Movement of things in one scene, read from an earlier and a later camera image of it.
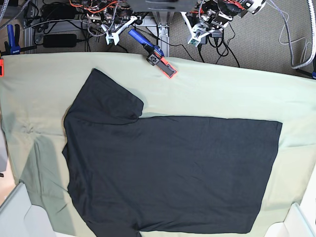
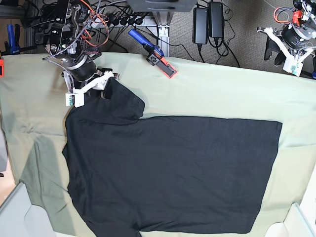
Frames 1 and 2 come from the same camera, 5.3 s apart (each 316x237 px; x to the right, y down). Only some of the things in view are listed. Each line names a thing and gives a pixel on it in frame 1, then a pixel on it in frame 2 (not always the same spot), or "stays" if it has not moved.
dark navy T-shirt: (129, 174) stays
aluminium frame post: (163, 19) stays
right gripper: (198, 30) to (292, 39)
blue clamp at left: (13, 48) stays
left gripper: (113, 32) to (81, 74)
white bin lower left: (19, 217) stays
